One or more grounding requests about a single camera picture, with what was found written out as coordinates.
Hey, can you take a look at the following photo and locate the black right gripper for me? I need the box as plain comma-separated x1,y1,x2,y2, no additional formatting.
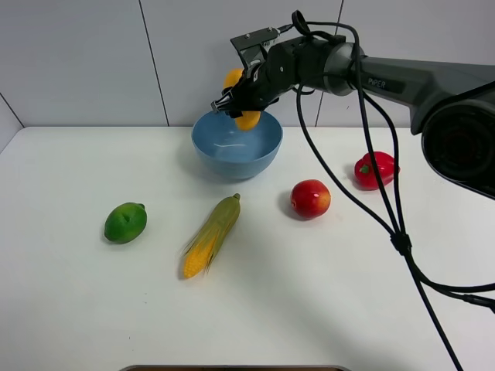
210,40,309,118

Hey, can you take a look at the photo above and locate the yellow mango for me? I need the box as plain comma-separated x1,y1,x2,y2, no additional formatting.
223,69,261,131

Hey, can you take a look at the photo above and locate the red apple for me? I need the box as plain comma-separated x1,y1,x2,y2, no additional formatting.
290,179,332,220

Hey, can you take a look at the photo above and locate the green lime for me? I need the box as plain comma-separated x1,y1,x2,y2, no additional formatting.
104,203,148,244

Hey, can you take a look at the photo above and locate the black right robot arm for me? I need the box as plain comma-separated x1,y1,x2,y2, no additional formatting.
212,36,494,197

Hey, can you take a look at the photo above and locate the blue plastic bowl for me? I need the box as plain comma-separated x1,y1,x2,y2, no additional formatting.
191,112,283,180

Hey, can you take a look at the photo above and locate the corn cob with husk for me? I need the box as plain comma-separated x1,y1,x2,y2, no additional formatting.
179,193,241,279

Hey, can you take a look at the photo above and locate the red bell pepper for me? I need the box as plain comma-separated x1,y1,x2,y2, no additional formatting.
353,151,396,191

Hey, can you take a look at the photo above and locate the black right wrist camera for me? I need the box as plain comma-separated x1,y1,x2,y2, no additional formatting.
230,27,280,70

